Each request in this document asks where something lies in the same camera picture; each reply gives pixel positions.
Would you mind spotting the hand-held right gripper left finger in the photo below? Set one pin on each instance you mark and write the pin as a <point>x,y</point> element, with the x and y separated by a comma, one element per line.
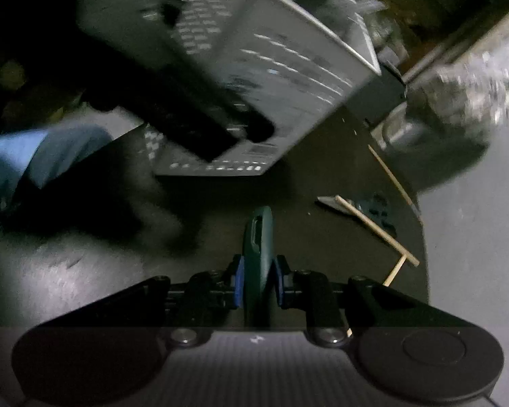
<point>239,280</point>

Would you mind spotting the plain wooden chopstick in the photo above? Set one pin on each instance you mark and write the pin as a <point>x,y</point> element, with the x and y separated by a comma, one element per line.
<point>377,230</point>

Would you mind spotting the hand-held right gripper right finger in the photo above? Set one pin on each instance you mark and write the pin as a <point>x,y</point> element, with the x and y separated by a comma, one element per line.
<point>278,280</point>

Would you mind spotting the person's blue clothing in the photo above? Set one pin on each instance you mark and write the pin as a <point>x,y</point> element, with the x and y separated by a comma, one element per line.
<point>25,157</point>

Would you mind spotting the dark green slotted spatula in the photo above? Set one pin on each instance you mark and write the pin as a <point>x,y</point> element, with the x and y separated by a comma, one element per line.
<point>375,212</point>

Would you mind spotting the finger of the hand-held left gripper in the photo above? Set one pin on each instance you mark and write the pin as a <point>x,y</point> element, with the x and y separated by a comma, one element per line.
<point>229,121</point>
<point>195,140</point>

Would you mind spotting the pale door frame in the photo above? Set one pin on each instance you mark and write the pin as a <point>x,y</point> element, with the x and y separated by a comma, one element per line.
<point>492,29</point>

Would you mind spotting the wooden chopstick purple band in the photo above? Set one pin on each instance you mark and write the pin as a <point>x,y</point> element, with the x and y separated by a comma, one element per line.
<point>390,176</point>
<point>395,270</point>

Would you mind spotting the large hanging plastic bag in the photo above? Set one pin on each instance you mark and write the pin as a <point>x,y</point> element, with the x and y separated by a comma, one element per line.
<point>462,89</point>

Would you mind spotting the white perforated utensil basket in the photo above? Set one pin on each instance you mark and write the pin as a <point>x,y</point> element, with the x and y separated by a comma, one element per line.
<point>280,72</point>

